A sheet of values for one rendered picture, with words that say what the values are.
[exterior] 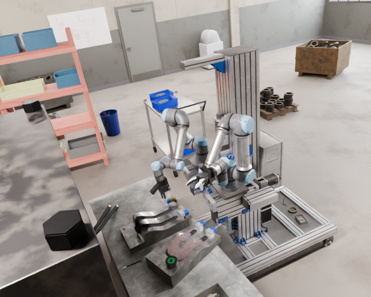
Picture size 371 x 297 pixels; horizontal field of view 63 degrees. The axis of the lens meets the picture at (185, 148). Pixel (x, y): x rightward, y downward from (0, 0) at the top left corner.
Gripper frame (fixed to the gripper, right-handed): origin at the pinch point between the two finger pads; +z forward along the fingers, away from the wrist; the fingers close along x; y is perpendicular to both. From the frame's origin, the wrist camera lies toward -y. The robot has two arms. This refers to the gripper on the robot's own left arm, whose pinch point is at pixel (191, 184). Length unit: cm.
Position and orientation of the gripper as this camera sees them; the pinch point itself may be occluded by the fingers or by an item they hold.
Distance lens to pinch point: 181.6
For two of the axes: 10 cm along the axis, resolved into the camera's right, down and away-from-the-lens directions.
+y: 2.3, 8.9, 3.9
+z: -6.5, 4.4, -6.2
